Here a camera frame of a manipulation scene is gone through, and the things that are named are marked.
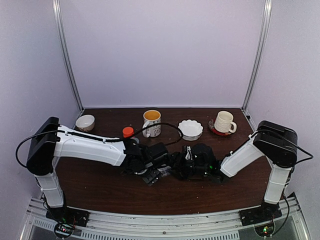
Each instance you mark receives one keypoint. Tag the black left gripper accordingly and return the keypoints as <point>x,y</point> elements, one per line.
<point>151,179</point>

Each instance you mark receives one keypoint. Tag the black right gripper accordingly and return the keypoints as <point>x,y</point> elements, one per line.
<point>177,156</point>

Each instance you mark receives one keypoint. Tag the clear plastic pill organizer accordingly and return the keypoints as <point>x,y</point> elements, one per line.
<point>155,174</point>

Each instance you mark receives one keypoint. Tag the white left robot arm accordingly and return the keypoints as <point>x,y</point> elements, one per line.
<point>53,140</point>

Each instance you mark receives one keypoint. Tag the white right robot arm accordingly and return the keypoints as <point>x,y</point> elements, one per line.
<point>276,143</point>

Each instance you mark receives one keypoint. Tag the white scalloped dish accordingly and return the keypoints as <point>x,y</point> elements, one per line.
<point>191,129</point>

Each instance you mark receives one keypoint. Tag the orange pill bottle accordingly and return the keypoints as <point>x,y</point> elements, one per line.
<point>128,132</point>

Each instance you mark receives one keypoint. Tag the red saucer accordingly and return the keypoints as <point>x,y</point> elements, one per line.
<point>211,127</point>

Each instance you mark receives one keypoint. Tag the yellow-lined patterned mug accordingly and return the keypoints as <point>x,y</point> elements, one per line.
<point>151,118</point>

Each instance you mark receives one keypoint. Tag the white ribbed cup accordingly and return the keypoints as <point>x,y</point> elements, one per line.
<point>224,122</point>

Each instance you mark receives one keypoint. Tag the white ceramic bowl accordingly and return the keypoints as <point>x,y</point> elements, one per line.
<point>85,123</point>

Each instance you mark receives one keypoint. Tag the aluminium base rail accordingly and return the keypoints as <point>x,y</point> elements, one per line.
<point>224,225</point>

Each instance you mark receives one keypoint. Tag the aluminium frame post right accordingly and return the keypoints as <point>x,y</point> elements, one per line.
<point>264,29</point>

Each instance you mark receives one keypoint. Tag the aluminium frame post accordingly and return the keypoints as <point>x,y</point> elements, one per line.
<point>65,53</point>
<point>264,29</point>

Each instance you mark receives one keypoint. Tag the aluminium frame post left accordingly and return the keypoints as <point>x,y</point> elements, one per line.
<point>65,53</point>

